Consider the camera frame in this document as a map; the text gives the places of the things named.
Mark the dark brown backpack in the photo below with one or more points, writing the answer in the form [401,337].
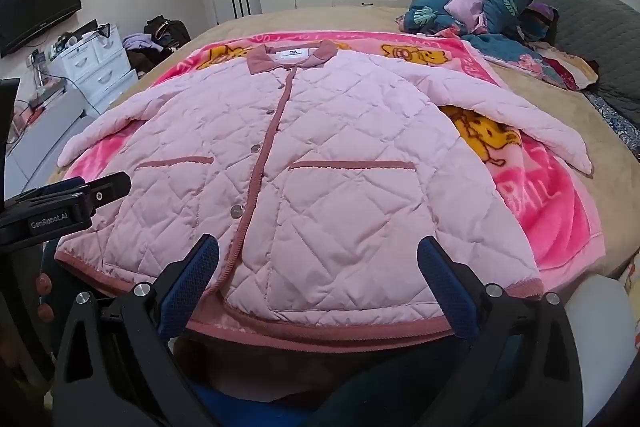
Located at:
[167,31]

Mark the white bed footboard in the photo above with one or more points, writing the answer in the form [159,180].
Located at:
[600,347]

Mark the beige bed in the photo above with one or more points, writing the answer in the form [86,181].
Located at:
[320,19]

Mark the grey quilted headboard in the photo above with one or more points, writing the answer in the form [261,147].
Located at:
[590,27]

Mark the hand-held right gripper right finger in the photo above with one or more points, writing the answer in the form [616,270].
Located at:
[445,287]

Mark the lavender cloth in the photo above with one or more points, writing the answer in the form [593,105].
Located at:
[137,41]

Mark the pink printed blanket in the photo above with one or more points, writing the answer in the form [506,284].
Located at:
[540,202]

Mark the black wall television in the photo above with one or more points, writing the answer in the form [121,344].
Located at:
[35,4]

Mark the person's left hand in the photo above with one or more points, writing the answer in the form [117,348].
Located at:
[46,311]

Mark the black clothes hanger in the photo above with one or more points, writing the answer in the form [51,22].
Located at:
[103,31]

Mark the dark clothes pile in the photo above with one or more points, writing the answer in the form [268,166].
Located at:
[145,59]

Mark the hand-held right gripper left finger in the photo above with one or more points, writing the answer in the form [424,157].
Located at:
[195,282]

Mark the white drawer chest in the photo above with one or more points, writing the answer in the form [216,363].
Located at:
[92,67]

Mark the pink quilted jacket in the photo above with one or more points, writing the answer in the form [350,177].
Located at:
[320,207]

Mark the blue patterned sheet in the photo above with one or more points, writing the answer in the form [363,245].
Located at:
[617,117]

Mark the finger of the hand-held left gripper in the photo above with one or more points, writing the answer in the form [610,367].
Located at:
[110,191]
[60,188]

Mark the purple cloth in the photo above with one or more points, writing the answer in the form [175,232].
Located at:
[542,14]

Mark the cream red printed cloth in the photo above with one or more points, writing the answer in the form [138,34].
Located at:
[570,69]

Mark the grey low cabinet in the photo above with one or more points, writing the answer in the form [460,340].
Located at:
[45,147]

